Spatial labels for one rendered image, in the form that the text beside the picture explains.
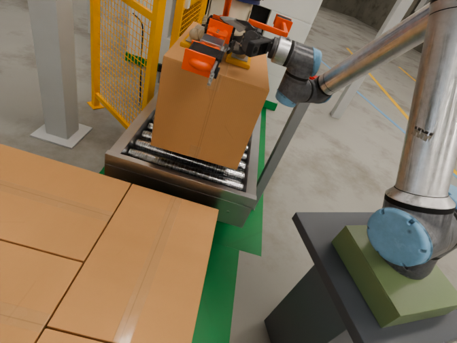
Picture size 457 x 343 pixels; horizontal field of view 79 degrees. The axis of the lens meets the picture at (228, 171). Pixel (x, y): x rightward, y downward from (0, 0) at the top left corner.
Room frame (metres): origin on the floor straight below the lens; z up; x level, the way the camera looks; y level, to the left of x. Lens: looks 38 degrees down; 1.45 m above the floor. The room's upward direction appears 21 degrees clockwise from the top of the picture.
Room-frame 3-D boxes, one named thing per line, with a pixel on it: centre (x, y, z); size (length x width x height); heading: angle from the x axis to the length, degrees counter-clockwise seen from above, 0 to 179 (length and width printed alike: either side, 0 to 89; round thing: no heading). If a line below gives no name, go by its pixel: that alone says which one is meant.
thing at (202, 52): (0.70, 0.17, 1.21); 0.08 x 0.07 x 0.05; 7
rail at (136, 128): (2.06, 0.64, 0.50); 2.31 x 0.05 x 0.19; 6
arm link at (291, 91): (1.09, -0.11, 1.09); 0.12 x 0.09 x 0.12; 129
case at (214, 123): (1.28, 0.21, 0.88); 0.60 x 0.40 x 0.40; 9
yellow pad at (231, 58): (1.31, 0.14, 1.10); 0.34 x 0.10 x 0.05; 7
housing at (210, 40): (0.83, 0.18, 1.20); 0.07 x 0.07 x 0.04; 7
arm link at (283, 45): (1.07, -0.01, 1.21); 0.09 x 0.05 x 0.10; 6
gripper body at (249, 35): (1.07, 0.07, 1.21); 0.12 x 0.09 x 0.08; 96
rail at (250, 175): (2.13, -0.01, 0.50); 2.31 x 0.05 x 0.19; 6
